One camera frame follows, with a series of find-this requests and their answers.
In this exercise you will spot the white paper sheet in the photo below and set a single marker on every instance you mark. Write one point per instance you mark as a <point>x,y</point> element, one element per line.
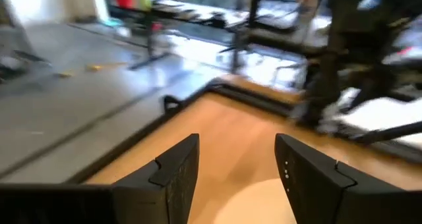
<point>379,115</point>

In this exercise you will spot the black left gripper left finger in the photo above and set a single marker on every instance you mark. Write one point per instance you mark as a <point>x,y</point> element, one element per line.
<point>171,191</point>

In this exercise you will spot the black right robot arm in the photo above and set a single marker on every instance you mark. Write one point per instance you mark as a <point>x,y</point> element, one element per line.
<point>326,85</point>

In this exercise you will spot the black slanted pole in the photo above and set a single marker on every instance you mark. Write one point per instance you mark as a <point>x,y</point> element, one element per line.
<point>254,6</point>

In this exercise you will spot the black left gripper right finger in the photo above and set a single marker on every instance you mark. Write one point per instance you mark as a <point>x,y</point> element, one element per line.
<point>316,191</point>

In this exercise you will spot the long black office desk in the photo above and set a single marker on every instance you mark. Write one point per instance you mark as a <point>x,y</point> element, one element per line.
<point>150,36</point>

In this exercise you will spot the round cream woven placemat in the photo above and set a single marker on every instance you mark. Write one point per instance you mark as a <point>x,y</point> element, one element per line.
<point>254,204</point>

